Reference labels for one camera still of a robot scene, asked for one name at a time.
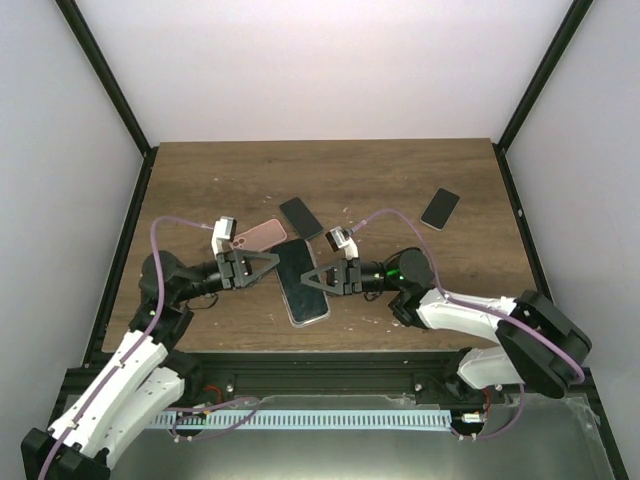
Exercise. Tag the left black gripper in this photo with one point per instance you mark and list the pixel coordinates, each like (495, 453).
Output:
(237, 270)

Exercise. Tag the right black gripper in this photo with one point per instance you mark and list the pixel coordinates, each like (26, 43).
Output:
(345, 277)

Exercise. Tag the pink phone case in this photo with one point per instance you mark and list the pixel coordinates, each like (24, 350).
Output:
(261, 237)

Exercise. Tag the teal-edged black phone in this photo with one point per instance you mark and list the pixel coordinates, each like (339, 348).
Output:
(301, 219)

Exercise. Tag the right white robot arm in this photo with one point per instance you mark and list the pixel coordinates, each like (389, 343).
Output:
(534, 344)

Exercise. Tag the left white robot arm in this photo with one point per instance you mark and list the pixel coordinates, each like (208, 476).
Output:
(146, 375)

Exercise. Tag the silver-edged black phone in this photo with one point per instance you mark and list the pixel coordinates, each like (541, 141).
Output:
(440, 208)

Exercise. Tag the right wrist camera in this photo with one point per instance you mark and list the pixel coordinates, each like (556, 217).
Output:
(340, 239)

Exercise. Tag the black aluminium frame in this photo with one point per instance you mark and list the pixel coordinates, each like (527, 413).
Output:
(290, 373)

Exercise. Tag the light blue slotted cable duct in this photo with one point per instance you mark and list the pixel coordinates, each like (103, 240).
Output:
(410, 420)

